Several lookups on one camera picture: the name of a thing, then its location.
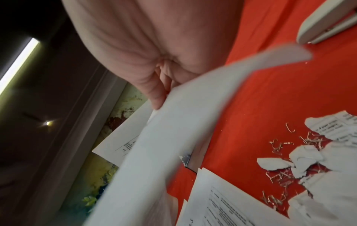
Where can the person's right hand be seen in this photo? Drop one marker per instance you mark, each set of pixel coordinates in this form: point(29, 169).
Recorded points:
point(156, 39)

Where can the single printed table sheet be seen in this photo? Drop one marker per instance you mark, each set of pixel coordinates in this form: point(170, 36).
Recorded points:
point(167, 132)

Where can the pile of printed papers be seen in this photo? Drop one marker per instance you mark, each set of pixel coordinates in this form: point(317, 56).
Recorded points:
point(223, 203)

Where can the heap of torn paper scraps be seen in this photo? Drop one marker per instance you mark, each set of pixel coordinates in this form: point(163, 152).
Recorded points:
point(306, 156)

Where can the red tablecloth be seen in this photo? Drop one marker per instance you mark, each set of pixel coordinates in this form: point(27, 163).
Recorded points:
point(265, 88)

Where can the round ceiling spotlight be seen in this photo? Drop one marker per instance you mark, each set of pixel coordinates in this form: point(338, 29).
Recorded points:
point(48, 123)

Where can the ceiling light strip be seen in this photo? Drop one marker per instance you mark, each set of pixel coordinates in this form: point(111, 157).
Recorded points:
point(19, 64)

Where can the white stapler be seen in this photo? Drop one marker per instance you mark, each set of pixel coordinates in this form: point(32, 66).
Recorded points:
point(320, 22)

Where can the scattered loose metal staples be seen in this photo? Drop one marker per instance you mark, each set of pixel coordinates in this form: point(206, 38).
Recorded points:
point(312, 139)

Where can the colourful wall painting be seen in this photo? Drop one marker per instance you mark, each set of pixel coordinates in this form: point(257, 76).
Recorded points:
point(94, 172)

